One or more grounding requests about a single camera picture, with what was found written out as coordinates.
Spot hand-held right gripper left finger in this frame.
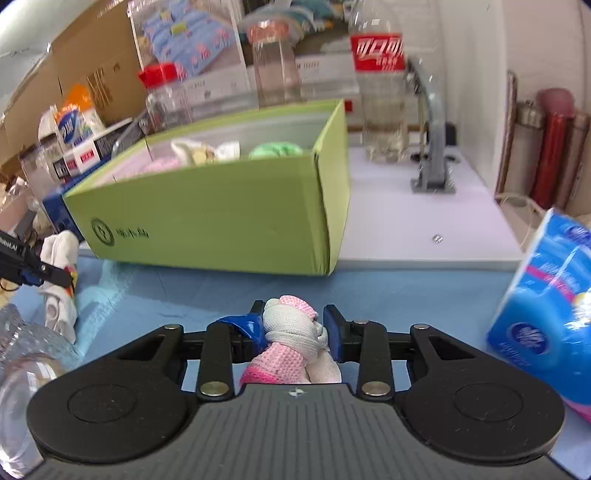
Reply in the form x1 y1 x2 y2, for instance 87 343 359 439
115 299 269 401

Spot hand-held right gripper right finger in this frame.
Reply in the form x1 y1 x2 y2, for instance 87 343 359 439
322 305 476 401

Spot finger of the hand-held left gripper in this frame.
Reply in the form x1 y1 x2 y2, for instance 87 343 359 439
13 251 75 288

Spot white sock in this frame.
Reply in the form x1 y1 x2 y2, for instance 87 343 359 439
38 230 80 343

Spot pink white knit socks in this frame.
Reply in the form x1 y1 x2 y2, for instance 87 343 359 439
239 295 343 385

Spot green cardboard box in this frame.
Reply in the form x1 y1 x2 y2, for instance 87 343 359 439
62 99 352 277

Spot green cloth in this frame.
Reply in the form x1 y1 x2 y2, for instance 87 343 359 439
248 141 304 160

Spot cream white soft toy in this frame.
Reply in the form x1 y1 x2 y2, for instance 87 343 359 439
170 137 242 165

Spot blue cardboard box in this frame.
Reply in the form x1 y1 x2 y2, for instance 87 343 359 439
41 184 87 244

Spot light blue cloth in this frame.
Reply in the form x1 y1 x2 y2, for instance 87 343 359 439
74 261 141 358

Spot blue table mat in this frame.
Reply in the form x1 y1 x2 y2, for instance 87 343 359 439
0 255 591 480

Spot black white small box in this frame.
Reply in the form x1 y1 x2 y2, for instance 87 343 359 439
50 117 149 182

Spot white platform board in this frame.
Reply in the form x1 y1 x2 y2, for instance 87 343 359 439
336 145 528 271

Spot blue white wipes bag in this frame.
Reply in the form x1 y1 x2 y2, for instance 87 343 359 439
39 85 105 149

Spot brown cardboard box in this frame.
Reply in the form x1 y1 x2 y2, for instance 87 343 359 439
0 0 149 172

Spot clear red-lid jar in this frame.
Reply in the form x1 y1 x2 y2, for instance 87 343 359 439
138 63 193 136

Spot blue tissue pack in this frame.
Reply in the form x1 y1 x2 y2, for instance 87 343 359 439
485 207 591 424

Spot clear red-label plastic bottle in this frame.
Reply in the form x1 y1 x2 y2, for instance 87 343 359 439
348 0 413 165

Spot clear pink-capped glass bottle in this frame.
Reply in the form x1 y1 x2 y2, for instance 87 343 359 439
246 20 304 110

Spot steel black-lid thermos flask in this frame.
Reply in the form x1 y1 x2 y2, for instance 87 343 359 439
504 99 546 204

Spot blue bedding picture package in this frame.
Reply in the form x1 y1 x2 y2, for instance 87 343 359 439
128 0 254 108

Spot red thermos flask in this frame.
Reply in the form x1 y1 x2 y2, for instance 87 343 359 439
530 89 576 209

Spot slim beige thermos flask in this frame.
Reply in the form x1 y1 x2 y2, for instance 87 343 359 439
554 111 591 213

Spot teal bedding picture package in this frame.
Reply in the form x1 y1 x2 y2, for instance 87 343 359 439
240 0 365 100

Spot grey metal bracket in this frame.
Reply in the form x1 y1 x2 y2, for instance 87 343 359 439
405 57 459 195

